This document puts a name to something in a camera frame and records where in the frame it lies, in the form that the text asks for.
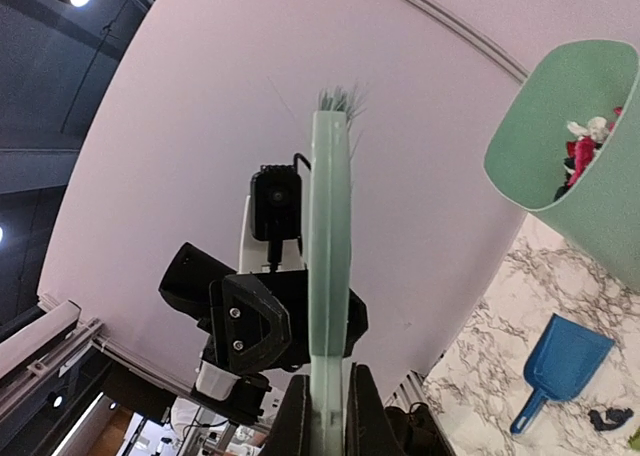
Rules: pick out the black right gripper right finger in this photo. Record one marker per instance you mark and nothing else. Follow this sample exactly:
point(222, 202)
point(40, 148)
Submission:
point(368, 431)

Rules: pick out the blue plastic dustpan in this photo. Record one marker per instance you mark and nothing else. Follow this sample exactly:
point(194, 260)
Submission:
point(563, 361)

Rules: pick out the green hand brush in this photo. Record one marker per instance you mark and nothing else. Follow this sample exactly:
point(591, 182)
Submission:
point(329, 263)

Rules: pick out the paper scraps inside bin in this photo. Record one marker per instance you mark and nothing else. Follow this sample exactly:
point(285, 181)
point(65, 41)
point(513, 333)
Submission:
point(585, 144)

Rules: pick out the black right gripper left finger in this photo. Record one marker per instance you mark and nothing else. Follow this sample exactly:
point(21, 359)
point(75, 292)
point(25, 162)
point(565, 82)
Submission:
point(290, 432)

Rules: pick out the green plastic waste bin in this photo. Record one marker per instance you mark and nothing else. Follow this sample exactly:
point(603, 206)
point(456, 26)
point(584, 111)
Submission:
point(524, 160)

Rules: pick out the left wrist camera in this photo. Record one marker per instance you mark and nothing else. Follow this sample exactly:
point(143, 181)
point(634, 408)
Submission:
point(275, 206)

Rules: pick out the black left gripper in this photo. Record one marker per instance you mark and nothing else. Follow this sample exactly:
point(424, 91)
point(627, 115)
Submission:
point(256, 322)

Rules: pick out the black paper scrap left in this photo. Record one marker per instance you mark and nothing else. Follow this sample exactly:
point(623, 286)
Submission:
point(612, 419)

